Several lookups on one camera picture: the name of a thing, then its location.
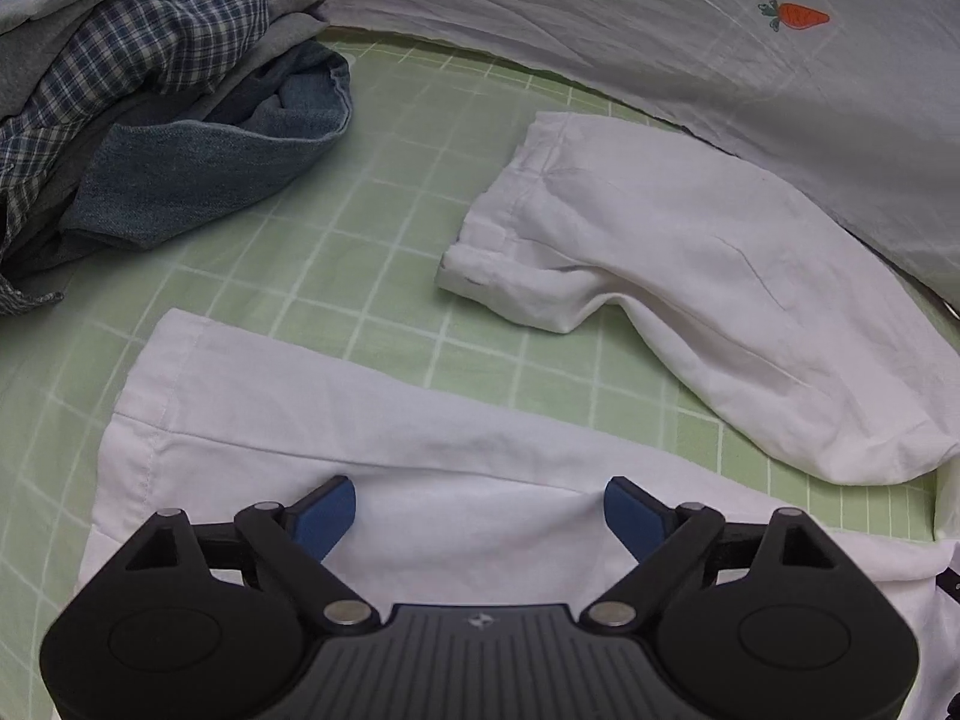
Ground pile of folded clothes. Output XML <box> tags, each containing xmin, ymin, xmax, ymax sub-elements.
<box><xmin>0</xmin><ymin>0</ymin><xmax>271</xmax><ymax>316</ymax></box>

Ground green grid bed sheet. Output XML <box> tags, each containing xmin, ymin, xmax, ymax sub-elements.
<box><xmin>0</xmin><ymin>26</ymin><xmax>960</xmax><ymax>616</ymax></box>

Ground grey carrot print sheet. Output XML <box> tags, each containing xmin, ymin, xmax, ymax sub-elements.
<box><xmin>262</xmin><ymin>0</ymin><xmax>960</xmax><ymax>316</ymax></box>

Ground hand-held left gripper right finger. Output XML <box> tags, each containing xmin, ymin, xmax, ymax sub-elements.
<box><xmin>585</xmin><ymin>476</ymin><xmax>841</xmax><ymax>631</ymax></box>

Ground white shirt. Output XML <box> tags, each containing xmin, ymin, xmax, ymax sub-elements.
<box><xmin>79</xmin><ymin>111</ymin><xmax>960</xmax><ymax>720</ymax></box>

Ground blue denim jeans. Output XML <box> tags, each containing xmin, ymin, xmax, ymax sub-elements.
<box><xmin>60</xmin><ymin>41</ymin><xmax>353</xmax><ymax>248</ymax></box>

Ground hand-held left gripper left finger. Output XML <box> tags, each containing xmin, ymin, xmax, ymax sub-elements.
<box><xmin>124</xmin><ymin>475</ymin><xmax>372</xmax><ymax>635</ymax></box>

